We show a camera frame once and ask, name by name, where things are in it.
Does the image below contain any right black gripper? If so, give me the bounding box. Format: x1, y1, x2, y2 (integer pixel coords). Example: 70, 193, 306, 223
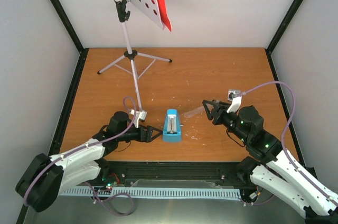
203, 99, 250, 143

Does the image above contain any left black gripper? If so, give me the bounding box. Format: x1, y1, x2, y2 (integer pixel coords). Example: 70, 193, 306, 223
117, 124, 163, 143

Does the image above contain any blue metronome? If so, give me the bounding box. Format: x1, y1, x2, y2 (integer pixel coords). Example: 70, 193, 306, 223
163, 109, 182, 143

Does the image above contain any clear plastic metronome cover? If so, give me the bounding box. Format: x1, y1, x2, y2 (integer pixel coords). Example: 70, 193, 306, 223
182, 106, 204, 118

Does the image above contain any white perforated music stand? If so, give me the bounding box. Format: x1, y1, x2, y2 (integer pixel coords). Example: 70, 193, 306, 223
97, 0, 173, 119

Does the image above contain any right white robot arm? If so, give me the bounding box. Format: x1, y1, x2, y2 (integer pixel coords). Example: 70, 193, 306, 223
202, 100, 337, 223

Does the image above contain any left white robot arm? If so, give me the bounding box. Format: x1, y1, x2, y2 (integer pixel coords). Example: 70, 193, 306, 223
15, 111, 163, 212

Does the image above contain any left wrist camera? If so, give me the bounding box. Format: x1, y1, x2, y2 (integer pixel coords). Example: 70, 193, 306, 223
129, 109, 147, 128

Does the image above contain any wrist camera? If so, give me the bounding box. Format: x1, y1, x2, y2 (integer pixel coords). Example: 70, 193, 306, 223
227, 89, 242, 113
129, 109, 147, 128

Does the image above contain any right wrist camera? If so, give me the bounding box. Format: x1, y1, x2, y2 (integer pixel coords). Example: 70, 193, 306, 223
227, 89, 242, 113

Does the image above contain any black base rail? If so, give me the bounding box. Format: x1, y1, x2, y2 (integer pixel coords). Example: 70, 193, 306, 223
99, 161, 252, 187

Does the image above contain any light blue slotted cable duct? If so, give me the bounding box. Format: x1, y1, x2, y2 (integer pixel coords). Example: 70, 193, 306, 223
60, 186, 242, 200

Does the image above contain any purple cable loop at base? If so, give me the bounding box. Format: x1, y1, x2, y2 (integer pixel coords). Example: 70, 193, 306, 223
88, 179, 137, 216

